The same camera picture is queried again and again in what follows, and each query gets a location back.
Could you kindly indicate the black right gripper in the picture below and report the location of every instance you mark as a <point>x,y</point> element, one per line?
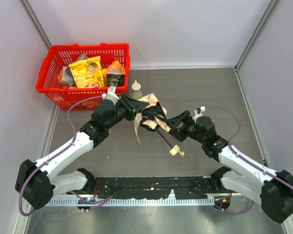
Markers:
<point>179,124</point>

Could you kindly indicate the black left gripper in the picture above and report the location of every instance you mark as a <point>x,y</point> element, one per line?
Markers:
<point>128,106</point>

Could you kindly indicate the cream folding umbrella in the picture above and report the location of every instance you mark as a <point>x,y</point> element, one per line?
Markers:
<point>153,117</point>

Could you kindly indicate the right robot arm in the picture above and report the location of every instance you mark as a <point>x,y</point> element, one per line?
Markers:
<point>270,189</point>

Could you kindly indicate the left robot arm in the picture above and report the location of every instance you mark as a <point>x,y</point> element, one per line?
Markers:
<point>39,181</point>

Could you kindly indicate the clear plastic bottle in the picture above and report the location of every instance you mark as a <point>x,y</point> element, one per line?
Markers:
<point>136,92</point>

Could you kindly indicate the black snack packet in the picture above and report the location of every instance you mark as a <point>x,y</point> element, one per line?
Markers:
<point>114,78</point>

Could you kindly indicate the orange snack bag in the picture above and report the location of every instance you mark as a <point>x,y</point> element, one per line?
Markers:
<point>114,68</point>

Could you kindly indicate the yellow snack bag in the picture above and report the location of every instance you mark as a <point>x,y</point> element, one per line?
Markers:
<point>88,73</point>

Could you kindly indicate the red plastic shopping basket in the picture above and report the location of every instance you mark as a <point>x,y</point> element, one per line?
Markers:
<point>59,56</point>

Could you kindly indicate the grey box in basket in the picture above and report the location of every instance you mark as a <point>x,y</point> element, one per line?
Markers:
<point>64,78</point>

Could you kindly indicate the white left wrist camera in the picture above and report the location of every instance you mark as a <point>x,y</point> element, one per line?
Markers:
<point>111,93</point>

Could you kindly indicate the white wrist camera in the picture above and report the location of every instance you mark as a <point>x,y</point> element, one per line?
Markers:
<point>198,112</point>
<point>111,93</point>

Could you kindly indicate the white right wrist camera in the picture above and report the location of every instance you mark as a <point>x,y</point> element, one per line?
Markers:
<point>198,112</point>

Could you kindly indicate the grey slotted cable duct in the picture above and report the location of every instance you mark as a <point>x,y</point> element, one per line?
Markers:
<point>71,201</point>

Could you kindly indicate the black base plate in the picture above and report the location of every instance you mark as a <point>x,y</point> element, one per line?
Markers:
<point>184,187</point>

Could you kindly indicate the grey wall corner profile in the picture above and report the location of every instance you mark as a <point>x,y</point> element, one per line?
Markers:
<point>36,23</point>

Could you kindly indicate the right wall corner profile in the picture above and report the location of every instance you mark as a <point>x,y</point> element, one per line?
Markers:
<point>260,26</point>

